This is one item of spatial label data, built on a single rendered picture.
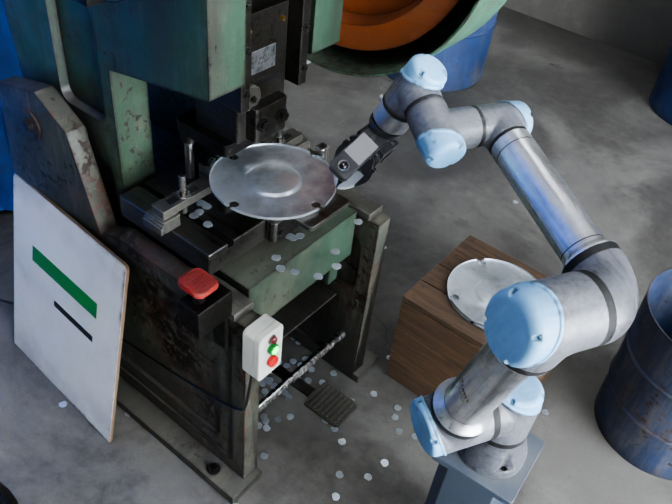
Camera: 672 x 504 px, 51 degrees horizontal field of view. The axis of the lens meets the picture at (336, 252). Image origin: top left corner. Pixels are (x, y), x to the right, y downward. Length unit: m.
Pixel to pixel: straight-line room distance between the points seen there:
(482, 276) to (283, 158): 0.74
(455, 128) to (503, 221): 1.74
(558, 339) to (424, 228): 1.84
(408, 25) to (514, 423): 0.89
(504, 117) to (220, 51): 0.52
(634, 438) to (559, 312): 1.26
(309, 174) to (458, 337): 0.64
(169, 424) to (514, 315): 1.28
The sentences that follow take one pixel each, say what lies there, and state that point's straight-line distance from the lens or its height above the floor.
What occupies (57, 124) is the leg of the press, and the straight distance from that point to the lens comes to 1.72.
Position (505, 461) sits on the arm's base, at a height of 0.49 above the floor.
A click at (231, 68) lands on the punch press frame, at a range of 1.38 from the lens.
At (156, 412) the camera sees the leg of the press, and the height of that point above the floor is 0.03.
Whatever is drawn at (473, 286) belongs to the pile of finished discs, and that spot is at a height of 0.36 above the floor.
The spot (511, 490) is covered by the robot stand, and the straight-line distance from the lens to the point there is 1.58.
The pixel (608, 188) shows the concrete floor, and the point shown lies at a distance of 3.37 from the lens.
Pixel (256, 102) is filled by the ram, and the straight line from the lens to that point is 1.53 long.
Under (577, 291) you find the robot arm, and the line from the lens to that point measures 1.05.
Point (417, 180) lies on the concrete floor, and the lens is 3.07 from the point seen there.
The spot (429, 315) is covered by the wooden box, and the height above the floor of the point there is 0.34.
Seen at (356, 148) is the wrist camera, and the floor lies 1.01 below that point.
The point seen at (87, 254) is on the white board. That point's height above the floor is 0.53.
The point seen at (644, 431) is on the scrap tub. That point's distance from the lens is 2.21.
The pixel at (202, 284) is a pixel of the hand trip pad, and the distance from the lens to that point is 1.40.
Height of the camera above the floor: 1.74
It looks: 41 degrees down
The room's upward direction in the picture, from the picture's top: 7 degrees clockwise
